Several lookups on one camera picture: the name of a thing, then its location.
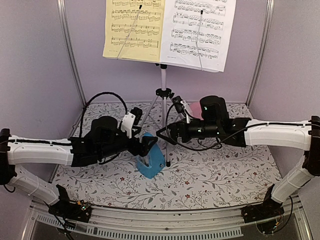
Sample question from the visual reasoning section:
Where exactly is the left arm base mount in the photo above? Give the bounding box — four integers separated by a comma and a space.
48, 184, 92, 223

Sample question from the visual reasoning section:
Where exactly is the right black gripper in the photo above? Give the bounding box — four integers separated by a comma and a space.
156, 117, 221, 145

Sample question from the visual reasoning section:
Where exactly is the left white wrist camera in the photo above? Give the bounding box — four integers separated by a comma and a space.
120, 107, 143, 138

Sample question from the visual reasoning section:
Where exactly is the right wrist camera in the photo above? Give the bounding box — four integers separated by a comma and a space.
172, 96, 192, 124

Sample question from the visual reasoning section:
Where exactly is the floral table mat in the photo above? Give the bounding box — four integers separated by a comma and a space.
49, 101, 285, 210

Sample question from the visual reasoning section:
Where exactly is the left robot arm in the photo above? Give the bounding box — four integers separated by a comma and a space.
0, 113, 158, 217

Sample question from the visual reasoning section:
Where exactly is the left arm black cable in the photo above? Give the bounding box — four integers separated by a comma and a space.
79, 91, 128, 138

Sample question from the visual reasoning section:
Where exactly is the yellow sheet music page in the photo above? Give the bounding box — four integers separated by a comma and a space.
102, 0, 165, 64

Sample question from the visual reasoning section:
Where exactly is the blue metronome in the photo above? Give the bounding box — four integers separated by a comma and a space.
136, 132, 166, 179

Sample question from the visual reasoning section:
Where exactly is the front aluminium rail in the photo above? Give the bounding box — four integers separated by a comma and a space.
22, 195, 313, 240

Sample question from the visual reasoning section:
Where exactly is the pink plate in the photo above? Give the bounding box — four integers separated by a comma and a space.
189, 102, 203, 120

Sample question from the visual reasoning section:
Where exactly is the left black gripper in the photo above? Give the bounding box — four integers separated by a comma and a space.
98, 127, 158, 160

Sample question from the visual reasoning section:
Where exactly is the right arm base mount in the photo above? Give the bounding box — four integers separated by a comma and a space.
241, 184, 285, 223

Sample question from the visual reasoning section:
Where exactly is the white sheet music page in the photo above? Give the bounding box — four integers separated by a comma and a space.
160, 0, 237, 73

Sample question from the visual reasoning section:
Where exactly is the lilac music stand with tripod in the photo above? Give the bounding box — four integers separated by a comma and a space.
136, 56, 226, 167

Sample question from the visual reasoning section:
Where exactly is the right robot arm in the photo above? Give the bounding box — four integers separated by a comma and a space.
156, 95, 320, 218

